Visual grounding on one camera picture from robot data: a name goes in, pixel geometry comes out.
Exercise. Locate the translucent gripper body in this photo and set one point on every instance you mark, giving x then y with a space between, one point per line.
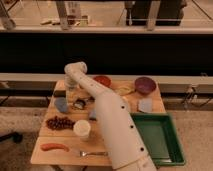
70 84

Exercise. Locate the dark eraser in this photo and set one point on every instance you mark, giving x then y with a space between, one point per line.
59 93

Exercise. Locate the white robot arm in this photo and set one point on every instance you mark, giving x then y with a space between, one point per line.
125 147

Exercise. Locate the red bowl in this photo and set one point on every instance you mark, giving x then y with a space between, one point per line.
104 80

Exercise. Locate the purple bowl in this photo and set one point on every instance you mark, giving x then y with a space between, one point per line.
145 85

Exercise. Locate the blue cloth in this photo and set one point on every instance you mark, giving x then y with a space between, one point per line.
92 115

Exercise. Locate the bunch of dark grapes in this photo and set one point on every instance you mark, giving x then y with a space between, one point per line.
59 123

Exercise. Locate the white paper cup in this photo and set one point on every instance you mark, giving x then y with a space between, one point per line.
82 129

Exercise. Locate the yellow banana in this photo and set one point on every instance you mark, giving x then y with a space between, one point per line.
122 91

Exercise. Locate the orange sausage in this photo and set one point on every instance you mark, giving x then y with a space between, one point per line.
53 146

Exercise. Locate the silver fork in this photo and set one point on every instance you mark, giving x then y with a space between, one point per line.
83 153

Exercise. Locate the light blue sponge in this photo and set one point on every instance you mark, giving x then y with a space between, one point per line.
145 105

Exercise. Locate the green plastic tray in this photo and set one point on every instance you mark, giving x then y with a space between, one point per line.
159 135

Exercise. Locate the black handled tool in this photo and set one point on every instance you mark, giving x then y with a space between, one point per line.
88 99

